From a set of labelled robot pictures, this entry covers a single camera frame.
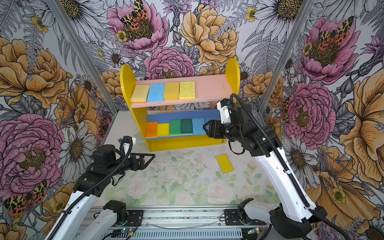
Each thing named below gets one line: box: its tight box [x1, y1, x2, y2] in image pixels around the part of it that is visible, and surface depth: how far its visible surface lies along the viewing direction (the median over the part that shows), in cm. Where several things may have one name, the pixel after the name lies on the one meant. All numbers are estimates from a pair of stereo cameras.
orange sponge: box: [145, 121, 158, 138], surface depth 91 cm
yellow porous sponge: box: [179, 81, 196, 100], surface depth 74 cm
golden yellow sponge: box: [164, 82, 179, 100], surface depth 72 cm
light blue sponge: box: [192, 117, 207, 135], surface depth 94 cm
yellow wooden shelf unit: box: [120, 58, 241, 105], surface depth 77 cm
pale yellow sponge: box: [130, 84, 150, 103], surface depth 73 cm
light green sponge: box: [169, 119, 181, 136], surface depth 94 cm
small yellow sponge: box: [215, 153, 235, 174], surface depth 96 cm
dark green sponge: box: [180, 118, 193, 136], surface depth 93 cm
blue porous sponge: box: [147, 83, 165, 102], surface depth 73 cm
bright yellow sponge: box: [157, 123, 170, 137], surface depth 93 cm
